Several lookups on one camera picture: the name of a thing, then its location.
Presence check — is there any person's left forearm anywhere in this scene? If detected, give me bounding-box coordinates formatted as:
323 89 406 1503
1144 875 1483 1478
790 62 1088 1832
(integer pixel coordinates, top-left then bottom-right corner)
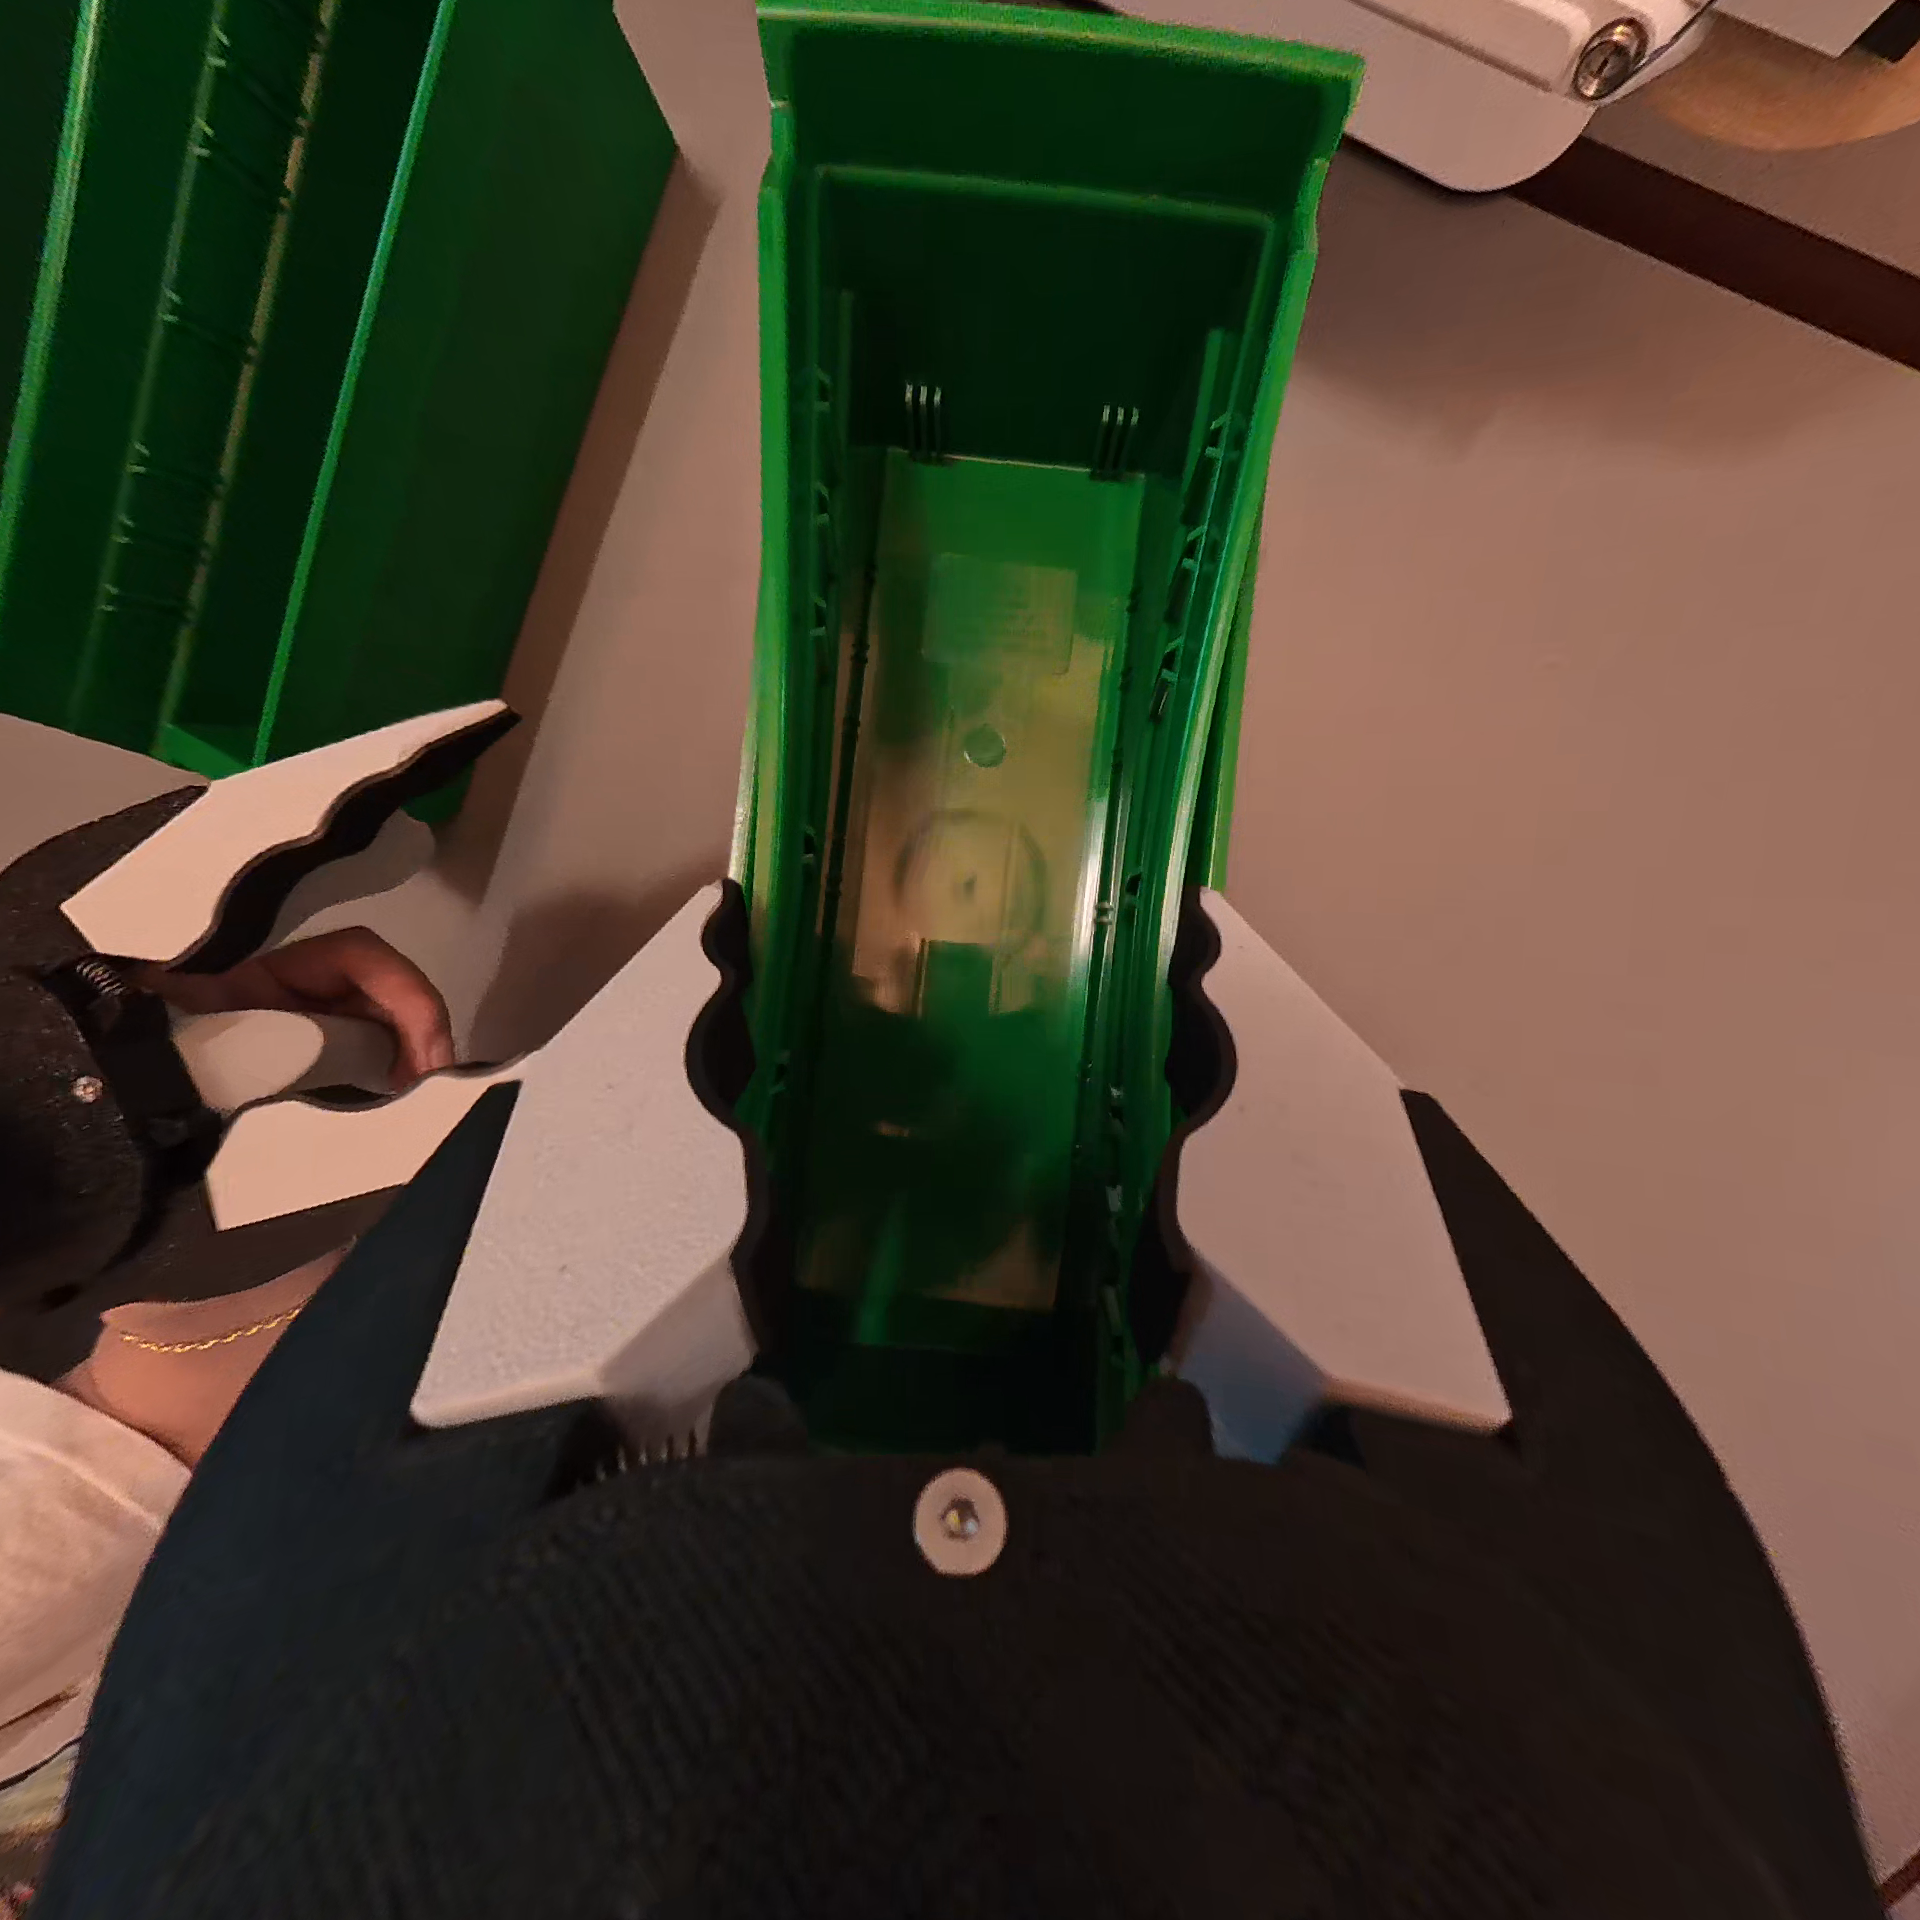
54 1185 406 1471

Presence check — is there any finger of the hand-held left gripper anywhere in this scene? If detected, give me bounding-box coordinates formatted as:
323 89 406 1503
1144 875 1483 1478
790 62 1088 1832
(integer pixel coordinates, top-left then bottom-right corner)
61 703 518 970
206 1055 528 1231

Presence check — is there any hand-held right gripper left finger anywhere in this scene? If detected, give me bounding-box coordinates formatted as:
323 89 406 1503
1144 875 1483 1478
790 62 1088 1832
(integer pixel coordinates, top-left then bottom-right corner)
411 880 760 1435

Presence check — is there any instruction sheet on stand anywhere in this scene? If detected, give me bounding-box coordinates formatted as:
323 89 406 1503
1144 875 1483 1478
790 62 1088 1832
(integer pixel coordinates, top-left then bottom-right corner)
1104 0 1920 197

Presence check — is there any green plastic bin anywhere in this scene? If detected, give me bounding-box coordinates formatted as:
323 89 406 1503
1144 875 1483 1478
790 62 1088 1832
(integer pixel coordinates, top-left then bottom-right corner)
0 0 681 827
730 0 1368 1448

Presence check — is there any gold chain bracelet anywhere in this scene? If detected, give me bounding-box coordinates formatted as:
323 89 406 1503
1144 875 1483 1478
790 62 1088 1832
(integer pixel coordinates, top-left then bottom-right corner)
105 1296 317 1367

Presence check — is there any white patterned clothing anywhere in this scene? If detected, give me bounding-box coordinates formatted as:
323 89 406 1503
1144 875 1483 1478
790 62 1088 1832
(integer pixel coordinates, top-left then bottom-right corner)
0 1367 197 1786

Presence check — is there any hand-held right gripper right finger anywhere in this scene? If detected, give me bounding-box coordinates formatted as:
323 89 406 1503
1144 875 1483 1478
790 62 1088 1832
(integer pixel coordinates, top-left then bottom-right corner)
1157 886 1514 1461

